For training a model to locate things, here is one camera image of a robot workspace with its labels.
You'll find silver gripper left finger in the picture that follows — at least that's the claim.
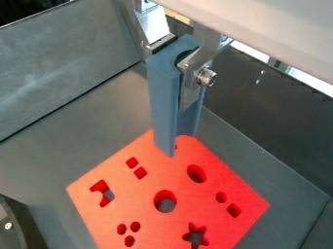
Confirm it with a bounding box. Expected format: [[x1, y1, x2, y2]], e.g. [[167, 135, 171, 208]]
[[133, 0, 176, 54]]

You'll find red shape sorter board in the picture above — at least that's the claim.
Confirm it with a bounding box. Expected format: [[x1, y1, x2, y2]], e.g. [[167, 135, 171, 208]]
[[66, 132, 268, 249]]

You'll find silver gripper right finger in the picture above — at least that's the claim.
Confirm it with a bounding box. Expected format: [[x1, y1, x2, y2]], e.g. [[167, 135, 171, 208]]
[[176, 22, 232, 112]]

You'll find black curved holder stand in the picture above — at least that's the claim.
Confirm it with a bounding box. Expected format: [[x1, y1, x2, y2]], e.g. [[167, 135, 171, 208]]
[[0, 194, 48, 249]]

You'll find blue arch block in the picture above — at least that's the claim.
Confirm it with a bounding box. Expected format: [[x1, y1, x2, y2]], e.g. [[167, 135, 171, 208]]
[[145, 35, 205, 157]]

